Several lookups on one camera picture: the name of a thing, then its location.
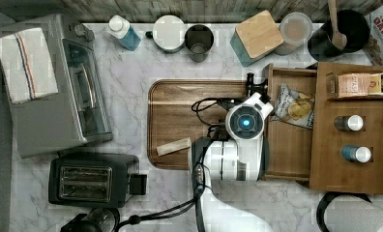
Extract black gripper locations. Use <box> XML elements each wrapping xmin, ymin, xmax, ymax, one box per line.
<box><xmin>246</xmin><ymin>72</ymin><xmax>271</xmax><ymax>103</ymax></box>

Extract wooden drawer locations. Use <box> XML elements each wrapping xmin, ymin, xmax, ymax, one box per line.
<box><xmin>263</xmin><ymin>64</ymin><xmax>317</xmax><ymax>182</ymax></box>

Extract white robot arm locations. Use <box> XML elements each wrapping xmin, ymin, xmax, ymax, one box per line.
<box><xmin>188</xmin><ymin>72</ymin><xmax>273</xmax><ymax>232</ymax></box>

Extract round black robot base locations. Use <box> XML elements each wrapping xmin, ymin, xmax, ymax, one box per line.
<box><xmin>315</xmin><ymin>191</ymin><xmax>383</xmax><ymax>232</ymax></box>

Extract wooden drawer cabinet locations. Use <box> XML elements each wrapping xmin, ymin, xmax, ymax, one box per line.
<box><xmin>309</xmin><ymin>62</ymin><xmax>383</xmax><ymax>194</ymax></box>

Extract chip snack bag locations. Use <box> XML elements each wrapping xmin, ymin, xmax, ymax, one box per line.
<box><xmin>271</xmin><ymin>83</ymin><xmax>315</xmax><ymax>130</ymax></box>

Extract teal box with bamboo lid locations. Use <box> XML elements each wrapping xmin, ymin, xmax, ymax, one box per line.
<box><xmin>230</xmin><ymin>10</ymin><xmax>283</xmax><ymax>67</ymax></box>

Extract clear plastic lidded container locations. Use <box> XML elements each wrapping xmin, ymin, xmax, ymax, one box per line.
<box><xmin>274</xmin><ymin>12</ymin><xmax>312</xmax><ymax>55</ymax></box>

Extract grey metal cup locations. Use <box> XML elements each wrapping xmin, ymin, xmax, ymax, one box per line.
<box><xmin>185</xmin><ymin>24</ymin><xmax>214</xmax><ymax>63</ymax></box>

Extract wooden serving tray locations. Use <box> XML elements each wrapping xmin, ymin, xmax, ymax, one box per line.
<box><xmin>147</xmin><ymin>79</ymin><xmax>246</xmax><ymax>170</ymax></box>

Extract brown tea bag packets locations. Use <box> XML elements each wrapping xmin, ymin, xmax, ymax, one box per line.
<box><xmin>338</xmin><ymin>73</ymin><xmax>370</xmax><ymax>98</ymax></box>

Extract small wooden block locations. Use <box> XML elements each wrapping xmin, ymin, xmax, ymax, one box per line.
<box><xmin>157</xmin><ymin>137</ymin><xmax>192</xmax><ymax>156</ymax></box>

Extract wooden spoon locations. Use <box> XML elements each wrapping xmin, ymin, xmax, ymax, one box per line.
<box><xmin>327</xmin><ymin>0</ymin><xmax>347</xmax><ymax>50</ymax></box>

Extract dark pepper canister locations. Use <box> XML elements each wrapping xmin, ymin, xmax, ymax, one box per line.
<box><xmin>334</xmin><ymin>115</ymin><xmax>364</xmax><ymax>131</ymax></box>

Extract black pot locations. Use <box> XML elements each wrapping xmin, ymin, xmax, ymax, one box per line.
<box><xmin>308</xmin><ymin>10</ymin><xmax>370</xmax><ymax>61</ymax></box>

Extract blue salt canister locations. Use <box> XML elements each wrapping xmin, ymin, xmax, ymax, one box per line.
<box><xmin>340</xmin><ymin>145</ymin><xmax>371</xmax><ymax>163</ymax></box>

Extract colourful tea bag packets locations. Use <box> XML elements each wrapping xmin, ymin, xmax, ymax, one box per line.
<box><xmin>368</xmin><ymin>72</ymin><xmax>383</xmax><ymax>96</ymax></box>

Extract blue bottle white cap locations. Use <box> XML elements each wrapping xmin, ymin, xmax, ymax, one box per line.
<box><xmin>106</xmin><ymin>15</ymin><xmax>140</xmax><ymax>51</ymax></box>

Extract silver toaster oven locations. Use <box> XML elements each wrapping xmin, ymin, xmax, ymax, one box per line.
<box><xmin>0</xmin><ymin>14</ymin><xmax>112</xmax><ymax>158</ymax></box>

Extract black toaster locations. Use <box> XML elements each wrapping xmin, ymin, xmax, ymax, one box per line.
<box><xmin>48</xmin><ymin>152</ymin><xmax>147</xmax><ymax>208</ymax></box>

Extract striped white dish towel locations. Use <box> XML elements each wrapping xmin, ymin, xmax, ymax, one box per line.
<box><xmin>0</xmin><ymin>28</ymin><xmax>58</xmax><ymax>104</ymax></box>

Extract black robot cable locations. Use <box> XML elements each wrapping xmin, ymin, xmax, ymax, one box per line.
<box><xmin>114</xmin><ymin>98</ymin><xmax>246</xmax><ymax>232</ymax></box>

